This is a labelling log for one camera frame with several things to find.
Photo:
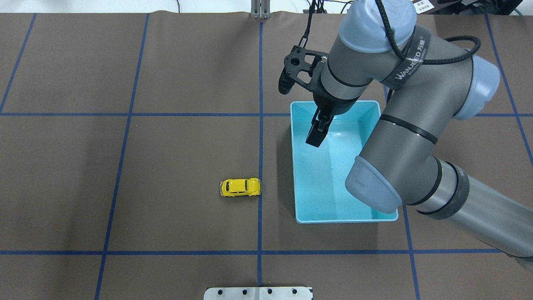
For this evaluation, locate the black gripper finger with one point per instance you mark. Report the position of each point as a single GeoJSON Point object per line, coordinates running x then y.
{"type": "Point", "coordinates": [319, 128]}

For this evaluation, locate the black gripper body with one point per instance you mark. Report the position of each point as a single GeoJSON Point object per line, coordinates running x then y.
{"type": "Point", "coordinates": [333, 105]}

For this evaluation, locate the yellow beetle toy car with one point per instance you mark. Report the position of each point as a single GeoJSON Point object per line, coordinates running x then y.
{"type": "Point", "coordinates": [240, 187]}

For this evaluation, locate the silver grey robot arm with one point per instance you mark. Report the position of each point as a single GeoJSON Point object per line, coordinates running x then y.
{"type": "Point", "coordinates": [432, 81]}

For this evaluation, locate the teal plastic bin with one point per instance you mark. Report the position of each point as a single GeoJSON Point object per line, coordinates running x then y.
{"type": "Point", "coordinates": [319, 173]}

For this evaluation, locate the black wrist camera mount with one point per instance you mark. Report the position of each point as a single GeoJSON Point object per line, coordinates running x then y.
{"type": "Point", "coordinates": [303, 67]}

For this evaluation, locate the aluminium frame post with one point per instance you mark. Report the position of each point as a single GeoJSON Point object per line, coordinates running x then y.
{"type": "Point", "coordinates": [260, 9]}

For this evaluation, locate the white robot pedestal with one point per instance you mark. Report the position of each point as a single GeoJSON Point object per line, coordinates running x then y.
{"type": "Point", "coordinates": [259, 293]}

